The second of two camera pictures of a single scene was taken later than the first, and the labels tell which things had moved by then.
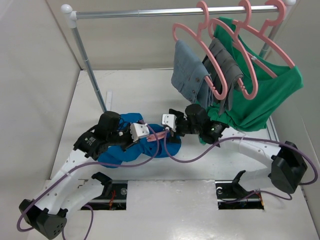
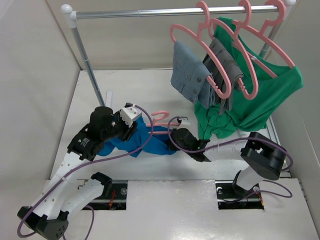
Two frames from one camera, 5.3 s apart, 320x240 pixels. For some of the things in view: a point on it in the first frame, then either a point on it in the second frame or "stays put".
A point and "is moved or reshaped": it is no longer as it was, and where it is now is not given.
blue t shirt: (160, 143) is moved or reshaped
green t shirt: (265, 86) stays put
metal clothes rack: (72, 17) stays put
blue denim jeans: (188, 75) stays put
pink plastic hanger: (160, 135) → (154, 123)
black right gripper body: (184, 126) → (176, 143)
